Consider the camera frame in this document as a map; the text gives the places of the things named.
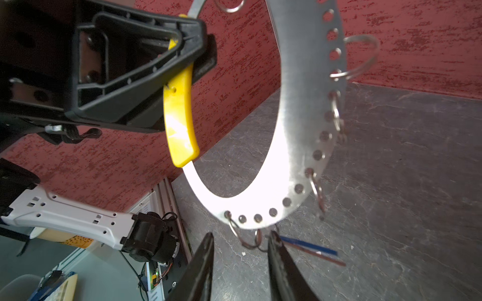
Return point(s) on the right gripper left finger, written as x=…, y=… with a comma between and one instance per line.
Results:
x=196, y=283

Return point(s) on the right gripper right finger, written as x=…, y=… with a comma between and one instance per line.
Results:
x=286, y=281

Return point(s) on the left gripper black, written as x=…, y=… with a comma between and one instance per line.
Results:
x=106, y=59

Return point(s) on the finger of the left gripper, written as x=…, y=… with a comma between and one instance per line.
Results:
x=149, y=116

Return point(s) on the yellow capped key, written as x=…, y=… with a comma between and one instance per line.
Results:
x=178, y=118

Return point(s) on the red capped key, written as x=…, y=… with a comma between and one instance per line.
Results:
x=305, y=250

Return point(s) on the metal keyring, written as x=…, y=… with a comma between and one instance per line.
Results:
x=317, y=61

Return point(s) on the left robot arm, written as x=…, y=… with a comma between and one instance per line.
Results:
x=25, y=203

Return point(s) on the left circuit board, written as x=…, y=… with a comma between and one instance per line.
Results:
x=152, y=274

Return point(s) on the cream calculator keyboard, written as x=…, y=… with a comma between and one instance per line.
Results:
x=65, y=291

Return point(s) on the blue stapler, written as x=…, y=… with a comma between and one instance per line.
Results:
x=48, y=285

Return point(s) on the paper coffee cup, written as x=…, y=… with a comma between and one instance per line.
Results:
x=61, y=237

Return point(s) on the grey office chair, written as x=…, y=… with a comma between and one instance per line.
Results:
x=20, y=288

